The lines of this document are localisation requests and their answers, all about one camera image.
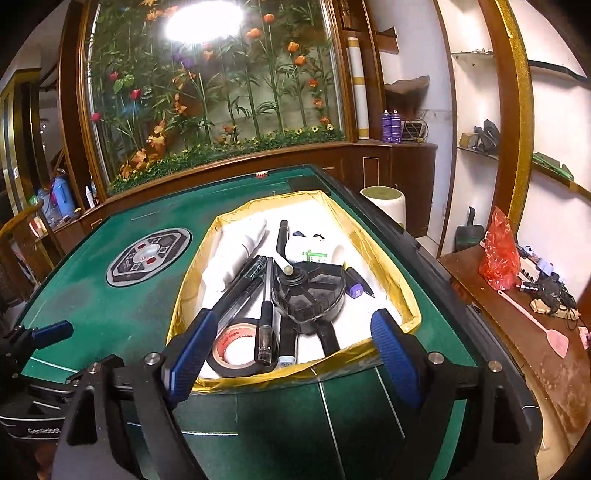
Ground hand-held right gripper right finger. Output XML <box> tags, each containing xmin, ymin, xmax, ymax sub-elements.
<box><xmin>370</xmin><ymin>308</ymin><xmax>541</xmax><ymax>480</ymax></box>

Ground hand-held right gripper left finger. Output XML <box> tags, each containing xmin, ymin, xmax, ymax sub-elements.
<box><xmin>55</xmin><ymin>309</ymin><xmax>219</xmax><ymax>480</ymax></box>

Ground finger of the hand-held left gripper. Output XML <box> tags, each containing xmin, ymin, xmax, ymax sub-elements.
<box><xmin>7</xmin><ymin>320</ymin><xmax>75</xmax><ymax>365</ymax></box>

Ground black tape roll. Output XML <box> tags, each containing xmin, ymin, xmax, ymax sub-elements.
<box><xmin>205</xmin><ymin>318</ymin><xmax>280</xmax><ymax>379</ymax></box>

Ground clear ballpoint pen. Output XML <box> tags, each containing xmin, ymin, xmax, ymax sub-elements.
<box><xmin>253</xmin><ymin>257</ymin><xmax>279</xmax><ymax>366</ymax></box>

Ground black marker purple end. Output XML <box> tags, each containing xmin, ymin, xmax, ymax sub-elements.
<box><xmin>344</xmin><ymin>265</ymin><xmax>376</xmax><ymax>300</ymax></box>

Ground black pen with clip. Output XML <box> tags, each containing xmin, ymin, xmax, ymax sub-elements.
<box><xmin>203</xmin><ymin>255</ymin><xmax>269</xmax><ymax>324</ymax></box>

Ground black marker pale blue end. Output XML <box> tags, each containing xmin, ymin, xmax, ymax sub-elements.
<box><xmin>277</xmin><ymin>318</ymin><xmax>299</xmax><ymax>370</ymax></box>

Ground yellow lined storage box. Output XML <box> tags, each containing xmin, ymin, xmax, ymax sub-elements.
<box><xmin>167</xmin><ymin>189</ymin><xmax>422</xmax><ymax>393</ymax></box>

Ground plain white bottle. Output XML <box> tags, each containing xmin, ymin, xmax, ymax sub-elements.
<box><xmin>226</xmin><ymin>217</ymin><xmax>269</xmax><ymax>260</ymax></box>

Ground black marker yellow end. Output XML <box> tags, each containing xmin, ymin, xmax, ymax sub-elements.
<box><xmin>276</xmin><ymin>220</ymin><xmax>297</xmax><ymax>278</ymax></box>

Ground carved wooden armchair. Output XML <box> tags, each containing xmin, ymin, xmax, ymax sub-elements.
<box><xmin>0</xmin><ymin>198</ymin><xmax>61</xmax><ymax>296</ymax></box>

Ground round table control panel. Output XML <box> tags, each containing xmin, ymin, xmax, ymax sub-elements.
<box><xmin>106</xmin><ymin>227</ymin><xmax>192</xmax><ymax>288</ymax></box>

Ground wooden side table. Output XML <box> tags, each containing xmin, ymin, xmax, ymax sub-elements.
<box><xmin>438</xmin><ymin>249</ymin><xmax>591</xmax><ymax>462</ymax></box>

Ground blue detergent bottle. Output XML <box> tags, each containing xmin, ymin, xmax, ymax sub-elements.
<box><xmin>51</xmin><ymin>178</ymin><xmax>75</xmax><ymax>217</ymax></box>

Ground dark green paddle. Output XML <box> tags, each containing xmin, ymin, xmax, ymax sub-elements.
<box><xmin>455</xmin><ymin>207</ymin><xmax>485</xmax><ymax>252</ymax></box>

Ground red plastic bag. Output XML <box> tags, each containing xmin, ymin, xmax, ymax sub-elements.
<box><xmin>479</xmin><ymin>207</ymin><xmax>522</xmax><ymax>291</ymax></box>

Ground white round stool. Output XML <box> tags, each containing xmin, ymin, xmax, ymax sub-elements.
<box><xmin>360</xmin><ymin>185</ymin><xmax>407</xmax><ymax>229</ymax></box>

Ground pink fly swatter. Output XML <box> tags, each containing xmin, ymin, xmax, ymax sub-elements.
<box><xmin>496</xmin><ymin>288</ymin><xmax>571</xmax><ymax>359</ymax></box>

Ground green item on shelf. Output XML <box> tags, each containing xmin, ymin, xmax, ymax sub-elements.
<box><xmin>531</xmin><ymin>152</ymin><xmax>575</xmax><ymax>182</ymax></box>

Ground artificial flower display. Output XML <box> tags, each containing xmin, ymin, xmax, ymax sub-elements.
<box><xmin>81</xmin><ymin>0</ymin><xmax>361</xmax><ymax>195</ymax></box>

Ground gold curved pillar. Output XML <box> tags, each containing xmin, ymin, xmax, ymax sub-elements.
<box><xmin>480</xmin><ymin>0</ymin><xmax>536</xmax><ymax>222</ymax></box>

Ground white gold rolled scroll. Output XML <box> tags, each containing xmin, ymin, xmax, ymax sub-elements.
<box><xmin>347</xmin><ymin>37</ymin><xmax>371</xmax><ymax>140</ymax></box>

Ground tangle of cables and chargers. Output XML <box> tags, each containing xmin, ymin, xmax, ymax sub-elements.
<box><xmin>517</xmin><ymin>244</ymin><xmax>581</xmax><ymax>319</ymax></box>

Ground wire basket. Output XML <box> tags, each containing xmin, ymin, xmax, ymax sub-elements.
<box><xmin>401</xmin><ymin>117</ymin><xmax>428</xmax><ymax>142</ymax></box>

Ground dark items on wall shelf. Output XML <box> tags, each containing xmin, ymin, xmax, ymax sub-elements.
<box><xmin>462</xmin><ymin>119</ymin><xmax>502</xmax><ymax>155</ymax></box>

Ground brown corner wall shelf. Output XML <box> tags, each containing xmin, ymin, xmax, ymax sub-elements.
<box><xmin>385</xmin><ymin>75</ymin><xmax>431</xmax><ymax>116</ymax></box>

